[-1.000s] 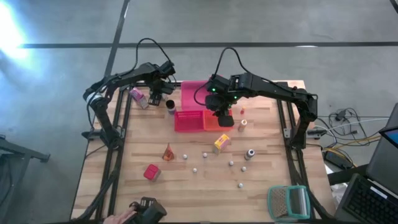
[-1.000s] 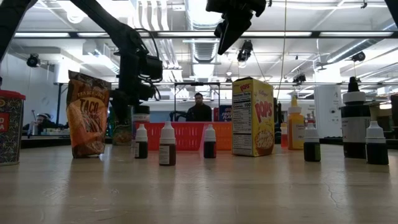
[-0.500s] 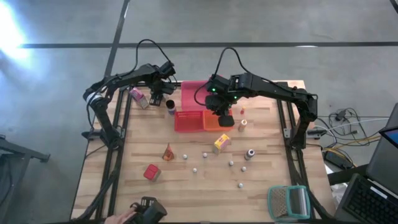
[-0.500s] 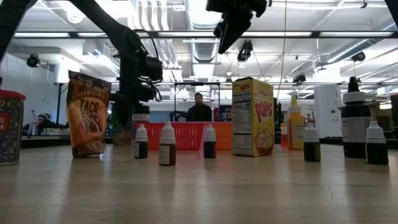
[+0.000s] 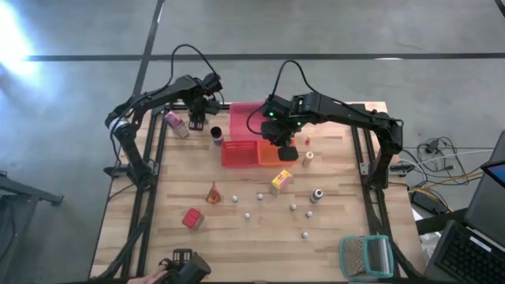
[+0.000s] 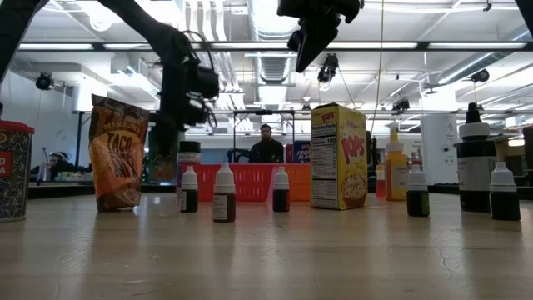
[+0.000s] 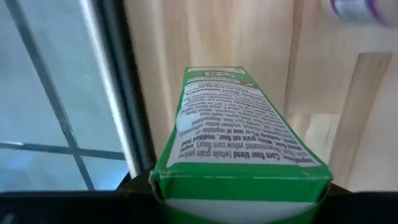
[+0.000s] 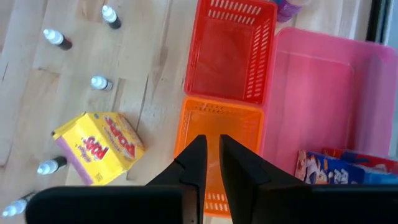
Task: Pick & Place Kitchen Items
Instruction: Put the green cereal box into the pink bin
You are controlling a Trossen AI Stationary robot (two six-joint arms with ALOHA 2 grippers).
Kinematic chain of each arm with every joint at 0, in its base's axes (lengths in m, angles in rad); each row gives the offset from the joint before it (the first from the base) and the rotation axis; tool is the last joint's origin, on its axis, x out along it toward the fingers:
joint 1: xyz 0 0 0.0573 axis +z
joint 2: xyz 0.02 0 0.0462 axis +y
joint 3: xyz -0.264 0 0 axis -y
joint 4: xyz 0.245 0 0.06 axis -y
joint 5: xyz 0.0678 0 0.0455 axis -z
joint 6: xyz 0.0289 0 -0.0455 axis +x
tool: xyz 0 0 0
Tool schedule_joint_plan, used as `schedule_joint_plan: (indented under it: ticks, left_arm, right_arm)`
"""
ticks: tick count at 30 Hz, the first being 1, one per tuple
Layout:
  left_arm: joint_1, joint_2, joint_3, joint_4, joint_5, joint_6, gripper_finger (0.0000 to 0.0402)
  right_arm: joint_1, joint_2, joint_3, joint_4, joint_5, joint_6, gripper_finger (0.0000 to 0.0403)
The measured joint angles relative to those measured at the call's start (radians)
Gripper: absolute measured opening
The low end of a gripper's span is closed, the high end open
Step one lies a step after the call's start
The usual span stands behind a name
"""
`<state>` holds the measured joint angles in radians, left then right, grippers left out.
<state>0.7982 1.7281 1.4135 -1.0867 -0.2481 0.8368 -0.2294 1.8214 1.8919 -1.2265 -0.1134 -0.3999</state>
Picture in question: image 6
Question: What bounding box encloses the large black white-capped bottle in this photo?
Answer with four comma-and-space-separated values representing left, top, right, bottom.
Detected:
456, 102, 498, 214

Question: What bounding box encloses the dark-liquid small dropper bottle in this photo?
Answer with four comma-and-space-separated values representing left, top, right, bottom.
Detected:
489, 161, 522, 223
180, 165, 200, 214

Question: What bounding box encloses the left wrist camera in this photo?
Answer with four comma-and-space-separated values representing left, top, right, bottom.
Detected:
182, 64, 221, 127

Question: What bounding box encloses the person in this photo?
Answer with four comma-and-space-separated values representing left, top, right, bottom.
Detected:
248, 122, 286, 164
29, 150, 91, 183

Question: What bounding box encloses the black-lidded spice jar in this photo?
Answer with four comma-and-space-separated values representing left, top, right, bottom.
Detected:
177, 140, 202, 168

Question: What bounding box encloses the orange taco seasoning packet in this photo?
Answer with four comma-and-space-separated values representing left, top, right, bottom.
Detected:
87, 93, 150, 213

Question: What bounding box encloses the black table frame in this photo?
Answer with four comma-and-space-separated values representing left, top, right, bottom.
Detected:
27, 182, 533, 200

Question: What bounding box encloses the black ceiling spotlight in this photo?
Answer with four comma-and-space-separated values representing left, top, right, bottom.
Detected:
34, 71, 55, 92
469, 67, 491, 84
391, 97, 411, 114

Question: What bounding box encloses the blue Frosted Flakes box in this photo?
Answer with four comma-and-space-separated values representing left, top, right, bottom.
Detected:
292, 140, 312, 164

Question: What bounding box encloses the red-liquid small dropper bottle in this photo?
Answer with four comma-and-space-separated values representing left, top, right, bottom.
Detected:
271, 166, 291, 213

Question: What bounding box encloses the white pillar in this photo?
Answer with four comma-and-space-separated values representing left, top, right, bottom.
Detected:
419, 113, 460, 187

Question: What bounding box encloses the black overhead rig bar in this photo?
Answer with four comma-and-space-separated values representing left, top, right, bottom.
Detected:
0, 40, 533, 53

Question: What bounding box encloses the green-liquid small dropper bottle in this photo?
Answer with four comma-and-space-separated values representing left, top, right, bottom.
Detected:
406, 162, 431, 218

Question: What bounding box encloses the green mini cereal box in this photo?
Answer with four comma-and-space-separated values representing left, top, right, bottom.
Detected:
147, 124, 181, 183

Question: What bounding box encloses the red mesh basket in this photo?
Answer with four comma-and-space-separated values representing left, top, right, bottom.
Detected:
179, 162, 274, 203

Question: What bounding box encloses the black background frame stand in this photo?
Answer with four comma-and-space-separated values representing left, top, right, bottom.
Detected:
232, 109, 296, 164

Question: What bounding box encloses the silver ceiling duct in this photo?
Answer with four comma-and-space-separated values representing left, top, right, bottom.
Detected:
247, 0, 307, 87

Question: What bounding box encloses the orange mesh basket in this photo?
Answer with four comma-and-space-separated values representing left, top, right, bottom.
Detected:
271, 162, 312, 203

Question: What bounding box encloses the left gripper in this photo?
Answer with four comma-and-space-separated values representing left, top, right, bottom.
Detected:
157, 33, 197, 160

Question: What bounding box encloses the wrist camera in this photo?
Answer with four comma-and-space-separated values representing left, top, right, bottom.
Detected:
182, 64, 221, 127
286, 27, 306, 53

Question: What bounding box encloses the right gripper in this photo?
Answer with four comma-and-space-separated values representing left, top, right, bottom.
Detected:
276, 0, 361, 73

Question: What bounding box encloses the yellow Corn Pops box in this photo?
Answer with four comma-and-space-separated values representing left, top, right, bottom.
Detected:
309, 102, 369, 212

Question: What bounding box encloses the red-lidded patterned can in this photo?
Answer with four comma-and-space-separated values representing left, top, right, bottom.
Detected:
0, 119, 36, 223

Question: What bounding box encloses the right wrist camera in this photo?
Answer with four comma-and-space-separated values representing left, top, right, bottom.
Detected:
286, 27, 306, 53

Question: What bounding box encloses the yellow squeeze bottle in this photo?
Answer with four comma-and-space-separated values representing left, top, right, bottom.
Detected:
384, 127, 409, 203

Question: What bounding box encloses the black overhead camera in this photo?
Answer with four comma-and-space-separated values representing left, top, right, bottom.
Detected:
316, 52, 340, 84

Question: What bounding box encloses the brown-liquid small dropper bottle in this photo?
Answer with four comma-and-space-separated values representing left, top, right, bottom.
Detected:
212, 162, 237, 223

